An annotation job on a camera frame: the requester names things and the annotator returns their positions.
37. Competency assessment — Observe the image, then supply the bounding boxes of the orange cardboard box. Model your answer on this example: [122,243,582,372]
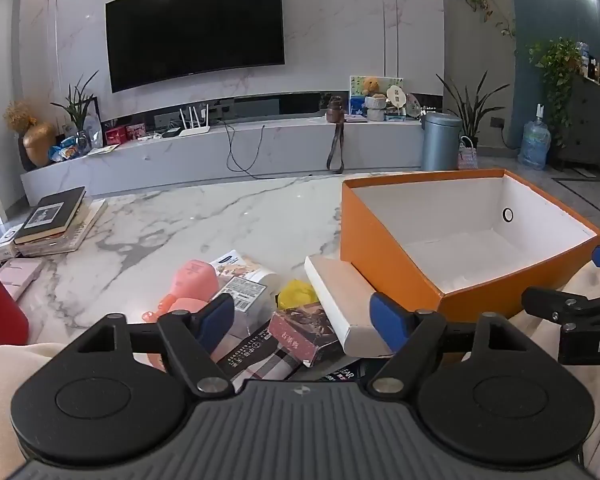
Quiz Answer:
[340,169,600,324]

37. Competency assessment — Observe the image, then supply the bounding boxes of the black hardcover book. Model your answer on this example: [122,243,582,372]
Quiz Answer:
[13,186,87,245]

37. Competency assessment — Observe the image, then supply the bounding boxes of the white router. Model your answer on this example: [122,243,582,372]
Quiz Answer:
[178,103,211,137]

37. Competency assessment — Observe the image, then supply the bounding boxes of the plaid printed packet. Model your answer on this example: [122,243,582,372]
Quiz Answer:
[215,325,307,394]

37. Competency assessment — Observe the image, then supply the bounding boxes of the grey-blue trash can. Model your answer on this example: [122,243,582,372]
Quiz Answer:
[420,112,462,172]

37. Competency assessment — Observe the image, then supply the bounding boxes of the small white box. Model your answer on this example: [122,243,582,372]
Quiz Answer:
[0,227,24,262]

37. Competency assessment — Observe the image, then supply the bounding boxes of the black picture frame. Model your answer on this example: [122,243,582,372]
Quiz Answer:
[80,95,104,149]

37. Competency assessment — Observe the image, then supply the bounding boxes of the wall-mounted television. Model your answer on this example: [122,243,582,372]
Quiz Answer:
[104,0,286,94]

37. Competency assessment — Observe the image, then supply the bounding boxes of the bear print poster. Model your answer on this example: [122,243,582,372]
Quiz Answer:
[348,75,404,116]

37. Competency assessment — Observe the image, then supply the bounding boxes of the dark blue shampoo bottle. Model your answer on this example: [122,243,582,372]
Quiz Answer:
[319,359,397,387]

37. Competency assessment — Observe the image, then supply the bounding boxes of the dried flower bunch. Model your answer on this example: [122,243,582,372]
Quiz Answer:
[3,100,39,134]

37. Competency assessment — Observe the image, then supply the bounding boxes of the beige book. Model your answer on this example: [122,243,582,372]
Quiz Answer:
[15,198,109,257]

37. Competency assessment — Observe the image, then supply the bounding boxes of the cream cloth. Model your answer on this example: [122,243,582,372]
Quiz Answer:
[0,342,83,480]
[460,260,600,463]

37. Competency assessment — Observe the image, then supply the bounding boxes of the brown camera with strap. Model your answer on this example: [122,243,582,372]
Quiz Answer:
[325,95,348,175]

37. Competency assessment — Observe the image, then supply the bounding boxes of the pale pink box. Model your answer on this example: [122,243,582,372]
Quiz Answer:
[0,258,44,302]

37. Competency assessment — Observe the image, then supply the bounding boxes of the pink plastic bottle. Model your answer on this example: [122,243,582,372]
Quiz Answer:
[142,259,221,324]

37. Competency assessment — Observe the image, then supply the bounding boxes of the plush toy in pot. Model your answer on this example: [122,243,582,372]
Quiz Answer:
[362,92,387,122]

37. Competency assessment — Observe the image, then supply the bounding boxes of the hanging vine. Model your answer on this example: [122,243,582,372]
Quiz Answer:
[452,0,516,39]

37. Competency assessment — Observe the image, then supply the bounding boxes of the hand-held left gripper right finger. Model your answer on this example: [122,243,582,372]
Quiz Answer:
[369,291,519,395]

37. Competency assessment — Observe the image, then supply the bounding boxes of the yellow packet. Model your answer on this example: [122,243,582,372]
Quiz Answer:
[276,280,322,312]

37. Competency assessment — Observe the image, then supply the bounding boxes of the aloe plant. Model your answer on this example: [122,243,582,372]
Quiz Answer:
[50,70,100,134]

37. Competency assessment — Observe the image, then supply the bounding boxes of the red cup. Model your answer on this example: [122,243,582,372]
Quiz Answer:
[0,275,30,349]

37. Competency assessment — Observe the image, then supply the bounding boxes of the round white hand fan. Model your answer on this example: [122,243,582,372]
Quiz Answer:
[387,84,409,112]

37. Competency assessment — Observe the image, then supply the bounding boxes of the blue snack packets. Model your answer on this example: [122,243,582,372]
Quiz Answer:
[48,135,91,162]

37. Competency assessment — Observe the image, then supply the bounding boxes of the trailing green plant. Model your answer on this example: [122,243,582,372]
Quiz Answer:
[527,37,584,134]

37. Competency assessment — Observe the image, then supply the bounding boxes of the dark red small box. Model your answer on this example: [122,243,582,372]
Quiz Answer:
[268,305,344,369]

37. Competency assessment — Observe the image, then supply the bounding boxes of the black cable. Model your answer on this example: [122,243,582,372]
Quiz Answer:
[223,120,314,179]

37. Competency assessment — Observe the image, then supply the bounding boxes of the blue water jug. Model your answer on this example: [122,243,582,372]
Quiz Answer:
[517,103,552,171]

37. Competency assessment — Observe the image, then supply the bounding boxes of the potted long-leaf plant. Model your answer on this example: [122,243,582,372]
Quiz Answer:
[435,72,511,149]

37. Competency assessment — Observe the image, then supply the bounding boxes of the gold vase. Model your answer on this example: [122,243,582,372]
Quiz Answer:
[22,122,57,169]

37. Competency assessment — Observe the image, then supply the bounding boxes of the woven pastel basket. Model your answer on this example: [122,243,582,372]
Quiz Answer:
[457,135,480,171]

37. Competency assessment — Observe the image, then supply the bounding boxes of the dark cabinet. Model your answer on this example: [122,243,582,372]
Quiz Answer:
[559,77,600,175]

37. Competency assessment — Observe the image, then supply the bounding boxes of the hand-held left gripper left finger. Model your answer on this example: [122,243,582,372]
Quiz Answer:
[75,292,236,397]

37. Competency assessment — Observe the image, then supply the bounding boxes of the marble television console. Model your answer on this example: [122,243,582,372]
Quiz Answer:
[20,119,432,202]

